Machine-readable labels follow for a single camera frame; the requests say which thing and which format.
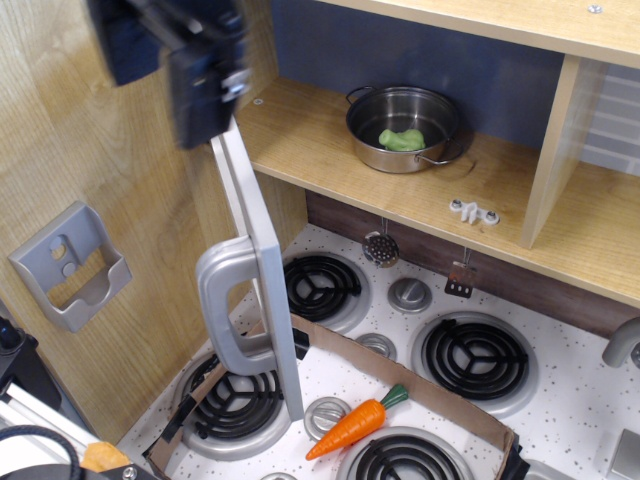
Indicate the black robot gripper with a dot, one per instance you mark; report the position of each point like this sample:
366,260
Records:
206,64

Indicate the grey toy microwave door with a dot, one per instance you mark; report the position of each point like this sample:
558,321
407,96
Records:
254,255

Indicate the steel pot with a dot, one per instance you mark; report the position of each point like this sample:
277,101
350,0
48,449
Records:
372,110

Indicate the green toy vegetable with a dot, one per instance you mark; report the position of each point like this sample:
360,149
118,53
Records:
405,141

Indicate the back left stove burner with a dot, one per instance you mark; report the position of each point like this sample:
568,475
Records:
328,290

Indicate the stove burner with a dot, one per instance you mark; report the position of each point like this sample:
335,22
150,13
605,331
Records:
403,453
328,290
478,357
239,417

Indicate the hanging metal strainer spoon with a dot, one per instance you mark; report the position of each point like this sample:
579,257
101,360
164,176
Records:
380,248

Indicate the grey back stove knob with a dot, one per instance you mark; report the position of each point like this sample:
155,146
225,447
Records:
409,295

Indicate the grey stove knob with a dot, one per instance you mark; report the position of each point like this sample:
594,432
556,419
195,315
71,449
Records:
323,414
378,343
409,295

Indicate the black device left edge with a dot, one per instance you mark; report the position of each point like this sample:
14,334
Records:
21,365

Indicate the white plastic door latch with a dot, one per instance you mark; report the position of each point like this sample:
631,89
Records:
471,213

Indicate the grey middle stove knob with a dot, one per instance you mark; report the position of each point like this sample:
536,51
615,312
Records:
378,343

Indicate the front left stove burner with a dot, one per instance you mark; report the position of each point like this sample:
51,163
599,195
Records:
239,417

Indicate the hanging small spatula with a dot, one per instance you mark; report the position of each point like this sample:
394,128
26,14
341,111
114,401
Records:
461,277

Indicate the grey front stove knob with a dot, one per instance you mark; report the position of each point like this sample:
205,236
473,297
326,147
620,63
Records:
323,414

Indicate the orange object bottom left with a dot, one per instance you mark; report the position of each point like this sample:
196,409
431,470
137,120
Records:
103,456

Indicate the orange toy carrot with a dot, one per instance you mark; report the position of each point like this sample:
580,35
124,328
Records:
364,420

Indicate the back right stove burner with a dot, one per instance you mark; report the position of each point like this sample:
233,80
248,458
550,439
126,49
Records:
478,357

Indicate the front right stove burner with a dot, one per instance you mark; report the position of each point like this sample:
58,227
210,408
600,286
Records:
403,453

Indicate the grey faucet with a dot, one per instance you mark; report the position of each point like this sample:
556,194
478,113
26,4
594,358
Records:
623,345

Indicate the grey wall phone holder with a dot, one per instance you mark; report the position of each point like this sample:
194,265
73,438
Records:
57,252

